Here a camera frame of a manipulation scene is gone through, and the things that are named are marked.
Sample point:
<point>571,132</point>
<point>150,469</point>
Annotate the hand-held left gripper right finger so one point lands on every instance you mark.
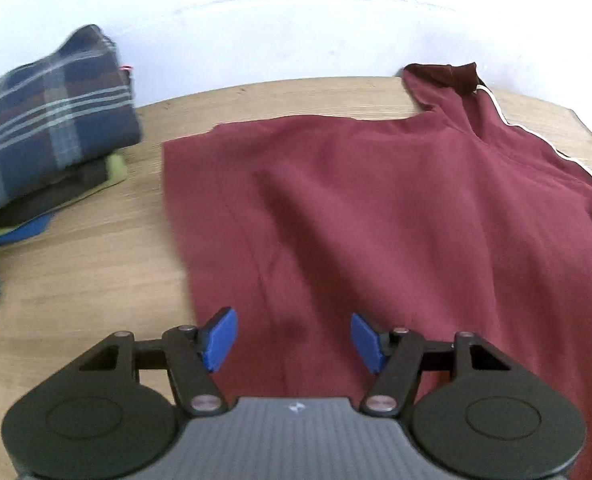
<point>368,342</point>

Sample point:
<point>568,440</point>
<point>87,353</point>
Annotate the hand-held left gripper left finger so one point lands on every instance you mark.
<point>220,340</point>

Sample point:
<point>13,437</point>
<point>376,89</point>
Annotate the maroon sweatshirt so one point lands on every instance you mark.
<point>376,210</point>

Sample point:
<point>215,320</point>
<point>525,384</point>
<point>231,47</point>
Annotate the dark grey folded garment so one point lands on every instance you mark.
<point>60,190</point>

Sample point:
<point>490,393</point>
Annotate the blue garment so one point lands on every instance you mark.
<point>25,230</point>

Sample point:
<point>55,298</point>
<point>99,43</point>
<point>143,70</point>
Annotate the plaid folded garment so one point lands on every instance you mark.
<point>50,120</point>

